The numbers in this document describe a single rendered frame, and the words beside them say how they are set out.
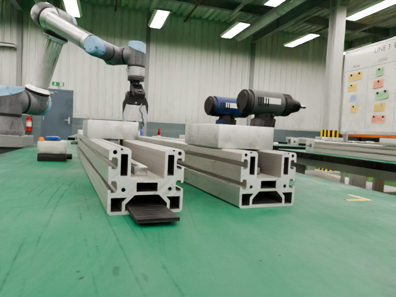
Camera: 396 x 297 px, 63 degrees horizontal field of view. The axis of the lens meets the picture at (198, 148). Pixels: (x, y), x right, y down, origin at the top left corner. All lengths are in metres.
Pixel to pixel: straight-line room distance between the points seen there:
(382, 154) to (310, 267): 1.84
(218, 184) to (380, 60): 3.59
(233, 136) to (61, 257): 0.35
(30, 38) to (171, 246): 12.43
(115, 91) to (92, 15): 2.70
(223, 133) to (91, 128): 0.31
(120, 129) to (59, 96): 11.50
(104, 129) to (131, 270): 0.50
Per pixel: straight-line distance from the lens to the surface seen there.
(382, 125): 3.89
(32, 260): 0.31
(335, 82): 9.09
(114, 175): 0.42
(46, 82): 1.80
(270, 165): 0.54
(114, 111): 12.14
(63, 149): 1.05
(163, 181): 0.44
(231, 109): 0.97
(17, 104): 1.73
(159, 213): 0.40
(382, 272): 0.33
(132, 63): 1.45
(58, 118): 12.19
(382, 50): 4.06
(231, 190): 0.51
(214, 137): 0.55
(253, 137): 0.57
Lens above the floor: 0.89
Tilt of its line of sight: 3 degrees down
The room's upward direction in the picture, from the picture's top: 3 degrees clockwise
